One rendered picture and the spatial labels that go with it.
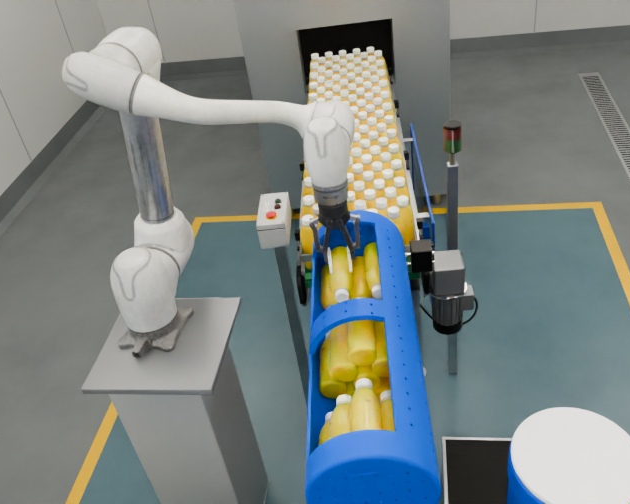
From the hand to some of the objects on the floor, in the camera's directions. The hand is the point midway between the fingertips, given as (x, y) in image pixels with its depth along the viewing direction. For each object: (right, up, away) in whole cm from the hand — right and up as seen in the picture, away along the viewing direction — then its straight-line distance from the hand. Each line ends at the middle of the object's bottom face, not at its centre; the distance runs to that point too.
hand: (339, 260), depth 178 cm
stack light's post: (+57, -52, +125) cm, 147 cm away
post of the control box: (-8, -69, +117) cm, 136 cm away
